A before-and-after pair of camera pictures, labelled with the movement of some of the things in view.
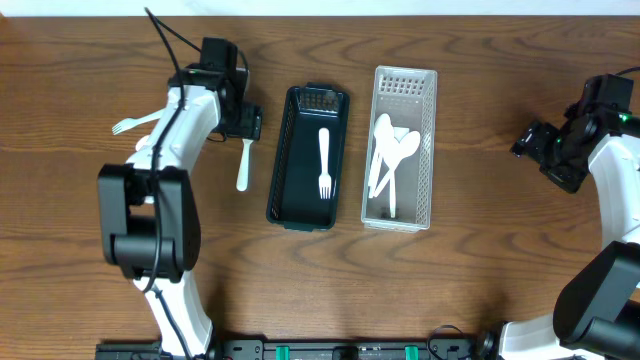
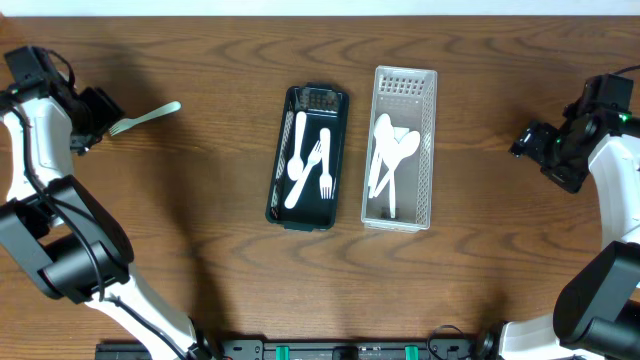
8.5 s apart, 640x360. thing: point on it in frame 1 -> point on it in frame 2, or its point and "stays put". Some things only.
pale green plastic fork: (128, 123) stays put
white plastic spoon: (398, 152) stays put
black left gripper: (250, 118) -> (105, 110)
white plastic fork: (242, 179) -> (314, 158)
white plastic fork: (324, 178) stays put
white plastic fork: (139, 144) -> (295, 167)
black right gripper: (533, 141) stays put
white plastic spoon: (383, 134) stays put
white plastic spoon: (402, 149) stays put
